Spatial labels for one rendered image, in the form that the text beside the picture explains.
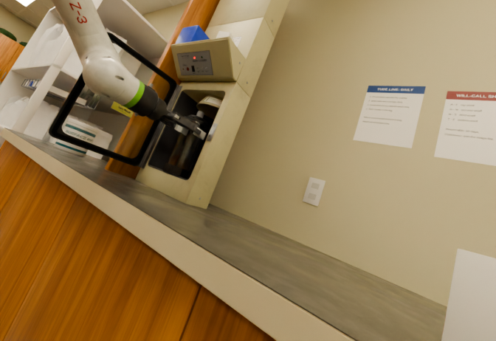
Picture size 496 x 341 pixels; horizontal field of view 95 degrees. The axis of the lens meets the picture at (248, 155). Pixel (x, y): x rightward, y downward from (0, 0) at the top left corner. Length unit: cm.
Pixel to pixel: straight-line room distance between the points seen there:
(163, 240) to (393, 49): 122
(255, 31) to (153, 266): 86
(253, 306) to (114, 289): 29
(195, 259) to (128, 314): 18
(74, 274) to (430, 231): 101
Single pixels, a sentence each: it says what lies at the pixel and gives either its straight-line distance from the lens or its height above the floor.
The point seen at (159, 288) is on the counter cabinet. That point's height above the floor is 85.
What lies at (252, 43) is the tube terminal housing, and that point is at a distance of 97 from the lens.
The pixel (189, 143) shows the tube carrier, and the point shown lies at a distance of 89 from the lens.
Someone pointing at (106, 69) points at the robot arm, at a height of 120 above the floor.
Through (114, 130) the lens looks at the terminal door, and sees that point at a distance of 97.
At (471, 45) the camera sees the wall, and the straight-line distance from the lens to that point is 132.
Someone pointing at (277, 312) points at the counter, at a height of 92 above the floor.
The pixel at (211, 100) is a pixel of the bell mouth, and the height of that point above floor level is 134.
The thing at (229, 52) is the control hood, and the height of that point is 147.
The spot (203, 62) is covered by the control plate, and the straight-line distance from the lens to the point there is 96.
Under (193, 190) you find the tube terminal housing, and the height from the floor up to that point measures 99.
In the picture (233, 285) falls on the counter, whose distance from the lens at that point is 31.
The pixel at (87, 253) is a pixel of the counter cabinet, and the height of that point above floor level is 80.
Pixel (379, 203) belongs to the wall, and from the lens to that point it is 100.
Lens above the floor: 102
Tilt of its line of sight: 11 degrees up
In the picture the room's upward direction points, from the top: 21 degrees clockwise
